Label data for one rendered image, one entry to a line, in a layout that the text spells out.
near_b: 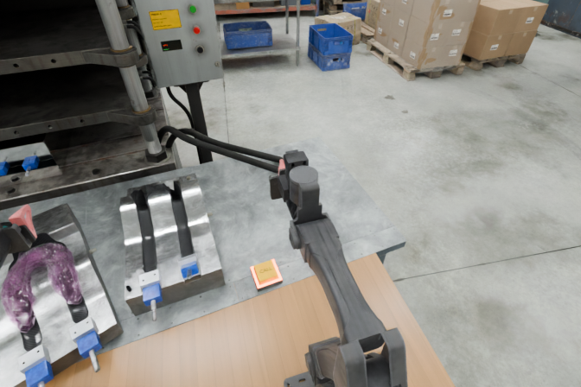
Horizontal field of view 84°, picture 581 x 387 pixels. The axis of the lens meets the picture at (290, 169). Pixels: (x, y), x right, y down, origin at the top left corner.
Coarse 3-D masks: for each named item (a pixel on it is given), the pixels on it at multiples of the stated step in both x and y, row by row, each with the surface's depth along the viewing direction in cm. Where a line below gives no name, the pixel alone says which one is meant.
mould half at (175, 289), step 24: (144, 192) 122; (168, 192) 111; (192, 192) 111; (168, 216) 106; (192, 216) 108; (168, 240) 101; (192, 240) 101; (168, 264) 94; (216, 264) 94; (168, 288) 89; (192, 288) 93; (216, 288) 98; (144, 312) 91
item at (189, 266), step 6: (180, 258) 93; (186, 258) 90; (192, 258) 90; (180, 264) 89; (186, 264) 89; (192, 264) 87; (198, 264) 91; (186, 270) 86; (192, 270) 86; (198, 270) 87; (186, 276) 86
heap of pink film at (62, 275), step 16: (32, 256) 95; (48, 256) 95; (64, 256) 93; (16, 272) 91; (48, 272) 90; (64, 272) 89; (16, 288) 85; (64, 288) 87; (80, 288) 90; (16, 304) 83; (32, 304) 84; (16, 320) 82; (32, 320) 83
